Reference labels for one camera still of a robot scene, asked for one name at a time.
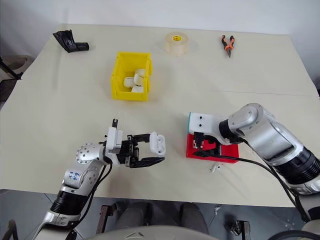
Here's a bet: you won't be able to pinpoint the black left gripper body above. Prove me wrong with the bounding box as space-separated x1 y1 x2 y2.
117 135 141 168

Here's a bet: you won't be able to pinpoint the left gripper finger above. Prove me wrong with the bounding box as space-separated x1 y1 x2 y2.
131 156 166 169
132 134 152 144

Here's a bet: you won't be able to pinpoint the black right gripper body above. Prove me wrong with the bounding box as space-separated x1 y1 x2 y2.
204 136 223 156

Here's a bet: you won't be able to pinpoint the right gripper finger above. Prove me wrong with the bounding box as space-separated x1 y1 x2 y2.
193 149 219 159
193 131 205 150

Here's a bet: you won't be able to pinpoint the yellow plastic bin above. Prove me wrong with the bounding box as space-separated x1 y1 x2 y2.
110 51 154 102

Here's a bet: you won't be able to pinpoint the red flat tray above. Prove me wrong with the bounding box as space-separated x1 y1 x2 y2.
185 133 240 165

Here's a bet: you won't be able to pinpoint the white earbud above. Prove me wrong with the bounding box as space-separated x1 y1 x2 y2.
209 162 222 174

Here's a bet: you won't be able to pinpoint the grey robot torso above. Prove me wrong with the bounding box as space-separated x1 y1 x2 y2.
84 224 211 240

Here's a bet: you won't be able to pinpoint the orange black pliers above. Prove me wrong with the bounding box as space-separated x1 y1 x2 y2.
220 34 236 59

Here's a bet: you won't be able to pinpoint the clear tape roll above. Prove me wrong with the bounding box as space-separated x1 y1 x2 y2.
164 31 190 57

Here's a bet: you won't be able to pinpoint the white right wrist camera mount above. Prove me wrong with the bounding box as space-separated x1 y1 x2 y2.
188 112 232 146

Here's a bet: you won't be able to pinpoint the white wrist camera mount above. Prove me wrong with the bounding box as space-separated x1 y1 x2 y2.
103 118 124 167
188 112 232 146

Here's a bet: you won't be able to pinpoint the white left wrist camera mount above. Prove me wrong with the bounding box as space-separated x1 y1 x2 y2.
103 118 124 167

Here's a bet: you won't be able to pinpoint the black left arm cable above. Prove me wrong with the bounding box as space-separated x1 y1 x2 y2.
65 159 113 237

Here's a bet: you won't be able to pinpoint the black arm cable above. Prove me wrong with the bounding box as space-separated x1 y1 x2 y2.
219 139 311 224
65 159 113 237

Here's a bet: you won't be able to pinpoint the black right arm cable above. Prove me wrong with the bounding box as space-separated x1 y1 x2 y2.
219 139 311 224

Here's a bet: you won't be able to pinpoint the brown metal table bracket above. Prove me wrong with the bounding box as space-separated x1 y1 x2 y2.
95 203 118 235
224 219 252 240

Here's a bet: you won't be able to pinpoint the black plastic bracket part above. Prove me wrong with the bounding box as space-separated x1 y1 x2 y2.
52 29 90 54

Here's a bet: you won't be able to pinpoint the black chair frame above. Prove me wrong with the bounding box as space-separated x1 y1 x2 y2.
0 55 32 103

